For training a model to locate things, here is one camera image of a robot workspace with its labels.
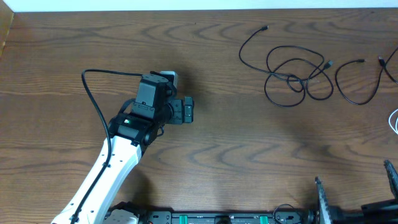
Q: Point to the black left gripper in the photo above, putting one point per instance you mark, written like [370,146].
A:
[187,110]

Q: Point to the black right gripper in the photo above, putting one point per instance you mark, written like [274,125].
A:
[337,214]

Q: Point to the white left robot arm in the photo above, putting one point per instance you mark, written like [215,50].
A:
[127,139]

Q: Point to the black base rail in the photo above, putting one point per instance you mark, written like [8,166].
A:
[127,212]

